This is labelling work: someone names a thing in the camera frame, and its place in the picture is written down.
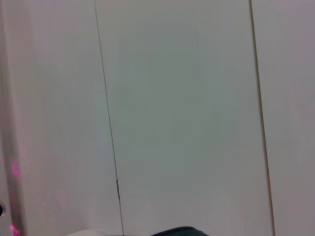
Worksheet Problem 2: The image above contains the dark teal insulated lunch bag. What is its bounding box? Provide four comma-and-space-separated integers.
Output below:
150, 226, 210, 236

